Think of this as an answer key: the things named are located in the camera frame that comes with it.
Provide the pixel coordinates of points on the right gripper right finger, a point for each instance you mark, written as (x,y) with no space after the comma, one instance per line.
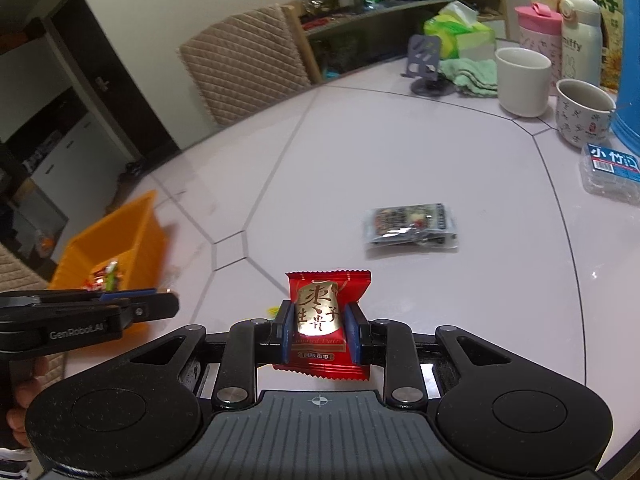
(390,345)

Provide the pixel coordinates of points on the orange plastic tray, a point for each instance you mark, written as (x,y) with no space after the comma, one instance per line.
(131,236)

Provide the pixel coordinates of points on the person left hand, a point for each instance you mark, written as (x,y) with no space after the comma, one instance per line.
(24,393)

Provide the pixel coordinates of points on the pink lidded cup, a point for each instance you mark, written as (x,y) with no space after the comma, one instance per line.
(541,31)

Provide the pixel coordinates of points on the white cabinet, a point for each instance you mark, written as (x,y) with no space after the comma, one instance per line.
(67,155)

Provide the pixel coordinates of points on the red festive candy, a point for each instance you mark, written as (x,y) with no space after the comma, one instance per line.
(95,282)

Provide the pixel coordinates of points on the patterned ceramic cup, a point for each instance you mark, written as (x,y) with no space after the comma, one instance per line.
(583,112)

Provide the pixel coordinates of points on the wooden shelf unit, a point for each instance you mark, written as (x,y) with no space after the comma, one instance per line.
(342,42)

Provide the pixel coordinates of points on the clear plastic toothpick box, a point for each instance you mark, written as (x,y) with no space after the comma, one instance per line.
(610,173)

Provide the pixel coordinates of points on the green folded cloth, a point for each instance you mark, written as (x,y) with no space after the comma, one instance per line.
(473,78)

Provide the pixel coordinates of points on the white ceramic mug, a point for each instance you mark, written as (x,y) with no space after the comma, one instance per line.
(523,78)

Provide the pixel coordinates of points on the grey clear snack packet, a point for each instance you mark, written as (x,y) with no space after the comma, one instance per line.
(424,225)

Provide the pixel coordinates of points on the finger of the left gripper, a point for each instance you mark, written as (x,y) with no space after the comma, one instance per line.
(126,294)
(149,308)

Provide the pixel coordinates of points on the grey phone stand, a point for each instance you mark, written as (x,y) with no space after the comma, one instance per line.
(422,67)

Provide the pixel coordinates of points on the quilted beige chair back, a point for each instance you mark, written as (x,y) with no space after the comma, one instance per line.
(245,63)

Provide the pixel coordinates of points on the red gold date packet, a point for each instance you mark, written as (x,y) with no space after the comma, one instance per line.
(323,337)

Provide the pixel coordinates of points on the silver green snack pouch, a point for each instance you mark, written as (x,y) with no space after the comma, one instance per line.
(109,277)

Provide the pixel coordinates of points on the blue thermos jug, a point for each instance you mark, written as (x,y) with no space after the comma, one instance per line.
(626,121)

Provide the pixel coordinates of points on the green tissue pack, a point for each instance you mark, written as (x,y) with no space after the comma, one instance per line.
(460,34)

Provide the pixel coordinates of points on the white miffy flask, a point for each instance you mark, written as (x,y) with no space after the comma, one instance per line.
(582,40)

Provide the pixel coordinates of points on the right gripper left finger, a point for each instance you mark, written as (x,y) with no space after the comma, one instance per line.
(250,345)

